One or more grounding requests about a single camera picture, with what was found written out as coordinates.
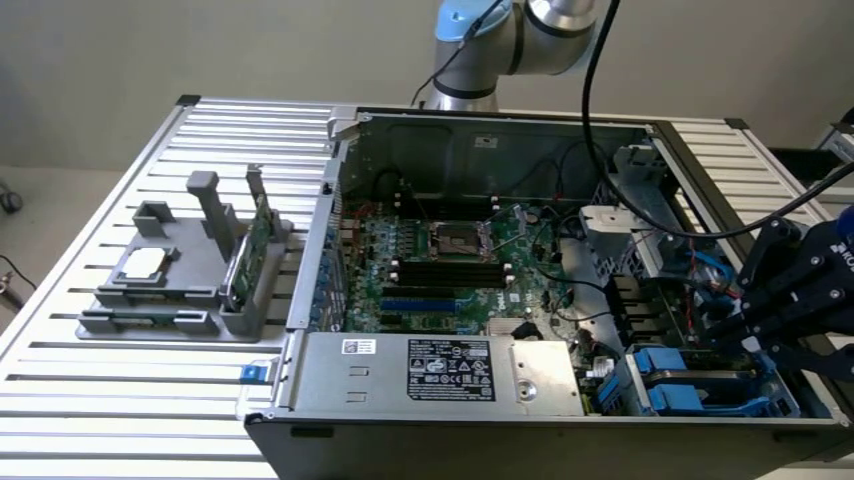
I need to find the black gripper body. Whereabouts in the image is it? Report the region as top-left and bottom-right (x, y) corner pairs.
(790, 209), (854, 351)

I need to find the hard disk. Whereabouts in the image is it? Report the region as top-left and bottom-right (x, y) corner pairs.
(656, 348), (763, 374)

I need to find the blue disk carrier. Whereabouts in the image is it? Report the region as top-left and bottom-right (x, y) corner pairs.
(626, 345), (706, 417)

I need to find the black disk bay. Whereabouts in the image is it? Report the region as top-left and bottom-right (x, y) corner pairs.
(603, 273), (692, 349)

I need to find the silver metal drive cage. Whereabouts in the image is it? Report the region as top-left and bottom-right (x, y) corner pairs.
(576, 142), (675, 281)

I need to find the grey equipment beside table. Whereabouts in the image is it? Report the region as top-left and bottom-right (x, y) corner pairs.
(764, 105), (854, 204)

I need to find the silver chipset heat sink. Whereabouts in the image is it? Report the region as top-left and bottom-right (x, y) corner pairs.
(486, 315), (539, 342)

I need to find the CPU socket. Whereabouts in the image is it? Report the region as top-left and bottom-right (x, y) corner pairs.
(425, 219), (499, 262)

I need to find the green motherboard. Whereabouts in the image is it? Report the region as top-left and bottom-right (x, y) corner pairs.
(332, 192), (606, 351)

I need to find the black RAM slot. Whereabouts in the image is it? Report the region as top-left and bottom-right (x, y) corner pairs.
(391, 258), (514, 269)
(391, 272), (516, 282)
(389, 279), (518, 290)
(391, 265), (515, 276)

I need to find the black PSU label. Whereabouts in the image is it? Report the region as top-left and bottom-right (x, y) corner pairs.
(404, 337), (496, 403)

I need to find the blue expansion slot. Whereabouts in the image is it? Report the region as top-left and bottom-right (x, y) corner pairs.
(379, 298), (460, 313)

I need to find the black expansion slot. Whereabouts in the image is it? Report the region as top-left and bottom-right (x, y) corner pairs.
(380, 286), (456, 301)

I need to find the silver power supply unit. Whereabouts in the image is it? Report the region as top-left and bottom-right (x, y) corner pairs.
(276, 330), (606, 419)

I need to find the black open PC case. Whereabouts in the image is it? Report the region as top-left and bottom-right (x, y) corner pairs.
(243, 105), (854, 480)

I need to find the green graphics card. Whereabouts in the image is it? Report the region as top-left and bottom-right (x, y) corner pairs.
(219, 163), (281, 314)

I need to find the grey parts rack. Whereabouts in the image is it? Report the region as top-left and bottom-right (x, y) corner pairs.
(73, 169), (295, 344)

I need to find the silver CPU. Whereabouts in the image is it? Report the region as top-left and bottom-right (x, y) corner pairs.
(117, 247), (173, 277)

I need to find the blue wire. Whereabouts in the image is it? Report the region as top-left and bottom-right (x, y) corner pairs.
(688, 247), (732, 304)

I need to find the thick black cable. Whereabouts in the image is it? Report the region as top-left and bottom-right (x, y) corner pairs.
(580, 0), (854, 239)

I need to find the thin black cable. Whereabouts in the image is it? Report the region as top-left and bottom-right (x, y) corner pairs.
(409, 0), (510, 109)

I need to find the black floor cable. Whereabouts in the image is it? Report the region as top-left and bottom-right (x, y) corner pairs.
(0, 253), (39, 314)

